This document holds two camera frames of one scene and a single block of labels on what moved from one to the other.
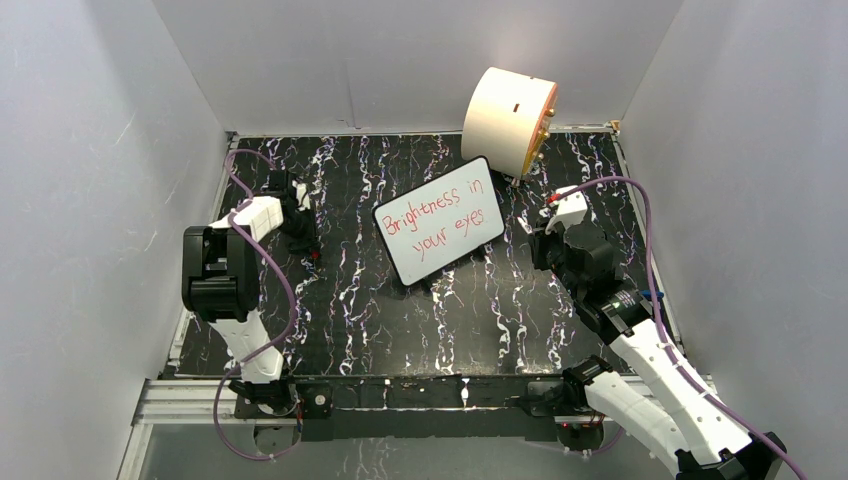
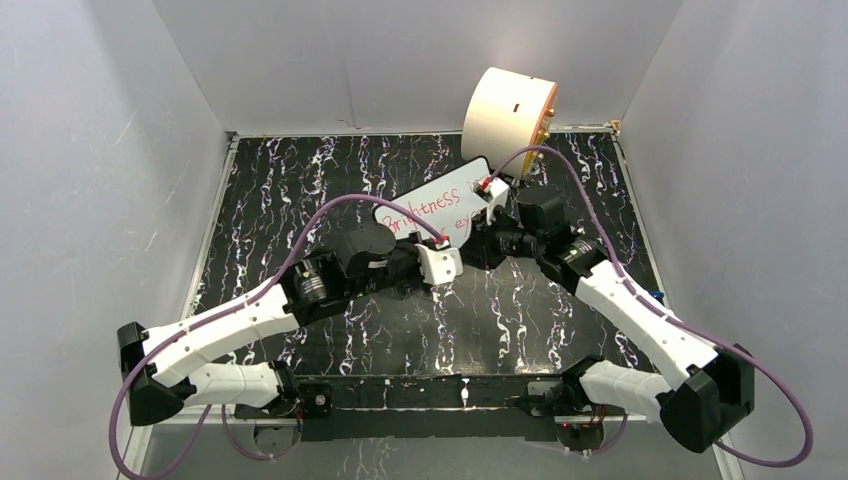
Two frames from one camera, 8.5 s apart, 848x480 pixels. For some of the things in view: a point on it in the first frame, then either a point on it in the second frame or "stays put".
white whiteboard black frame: [440, 221] stays put
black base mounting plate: [417, 409] stays put
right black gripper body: [548, 252] -> [500, 239]
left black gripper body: [302, 234] -> [404, 268]
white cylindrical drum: [507, 120] stays put
